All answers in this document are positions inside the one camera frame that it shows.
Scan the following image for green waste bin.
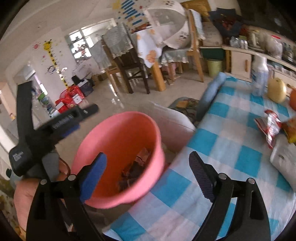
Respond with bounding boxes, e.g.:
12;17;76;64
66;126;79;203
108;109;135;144
206;58;223;78

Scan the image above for person's left forearm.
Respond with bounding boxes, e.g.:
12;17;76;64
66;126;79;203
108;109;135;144
13;178;41;232

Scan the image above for dark patterned floor rug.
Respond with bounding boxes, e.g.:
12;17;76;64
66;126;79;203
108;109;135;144
168;97;200;121

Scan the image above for pink plastic basin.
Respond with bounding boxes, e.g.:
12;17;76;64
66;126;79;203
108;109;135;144
70;111;166;209

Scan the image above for dark wooden chair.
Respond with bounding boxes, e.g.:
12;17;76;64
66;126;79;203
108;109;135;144
101;23;151;95

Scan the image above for floral cloth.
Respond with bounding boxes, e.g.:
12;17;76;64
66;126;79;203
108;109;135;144
0;178;24;235

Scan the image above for white plastic bottle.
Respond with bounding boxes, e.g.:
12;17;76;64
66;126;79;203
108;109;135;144
251;54;270;97

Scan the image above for light wooden chair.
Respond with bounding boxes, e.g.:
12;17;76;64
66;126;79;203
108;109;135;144
184;9;206;83

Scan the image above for blue checkered tablecloth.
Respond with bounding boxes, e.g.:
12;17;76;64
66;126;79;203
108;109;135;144
103;75;296;241

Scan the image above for clear plastic bag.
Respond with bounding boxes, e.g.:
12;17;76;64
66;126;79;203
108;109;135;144
263;34;284;59

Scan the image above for dark flower bouquet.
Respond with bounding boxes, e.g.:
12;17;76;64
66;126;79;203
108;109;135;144
212;9;246;38

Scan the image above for red gift boxes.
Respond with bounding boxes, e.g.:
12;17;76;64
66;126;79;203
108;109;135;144
55;85;84;112

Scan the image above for blue chair back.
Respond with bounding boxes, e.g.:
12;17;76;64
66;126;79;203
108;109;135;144
198;72;228;121

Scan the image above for small yellow pear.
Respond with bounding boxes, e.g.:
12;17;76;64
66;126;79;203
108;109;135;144
268;77;287;104

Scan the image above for giraffe height wall sticker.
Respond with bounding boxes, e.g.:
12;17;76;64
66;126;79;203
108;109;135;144
43;40;70;89

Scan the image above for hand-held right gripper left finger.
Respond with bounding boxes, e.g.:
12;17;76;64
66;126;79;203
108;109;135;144
25;152;107;241

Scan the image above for white mesh food cover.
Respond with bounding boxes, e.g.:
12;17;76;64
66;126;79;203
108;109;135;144
144;4;188;49

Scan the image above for white electric kettle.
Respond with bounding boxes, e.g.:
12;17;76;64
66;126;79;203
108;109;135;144
248;29;262;47

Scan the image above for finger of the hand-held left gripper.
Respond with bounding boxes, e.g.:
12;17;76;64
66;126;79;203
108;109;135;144
34;104;100;149
17;81;36;147

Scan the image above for cream low cabinet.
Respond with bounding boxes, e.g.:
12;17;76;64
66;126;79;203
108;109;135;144
221;44;296;98

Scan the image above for orange print table cover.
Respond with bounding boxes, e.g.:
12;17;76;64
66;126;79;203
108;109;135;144
136;30;163;68

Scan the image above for crumpled yellow wrapper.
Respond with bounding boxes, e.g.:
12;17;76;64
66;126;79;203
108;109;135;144
281;116;296;143

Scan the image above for crushed white milk carton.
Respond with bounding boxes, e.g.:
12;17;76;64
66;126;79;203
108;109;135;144
270;134;296;179

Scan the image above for red snack bag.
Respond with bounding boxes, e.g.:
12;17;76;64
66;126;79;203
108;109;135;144
254;109;284;149

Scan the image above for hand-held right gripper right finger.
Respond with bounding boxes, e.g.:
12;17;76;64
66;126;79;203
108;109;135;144
188;151;271;241

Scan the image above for blue striped wall chart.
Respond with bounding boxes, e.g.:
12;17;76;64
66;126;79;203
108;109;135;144
115;0;144;26

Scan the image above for red apple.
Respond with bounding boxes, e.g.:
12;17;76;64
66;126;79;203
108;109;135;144
289;89;296;112

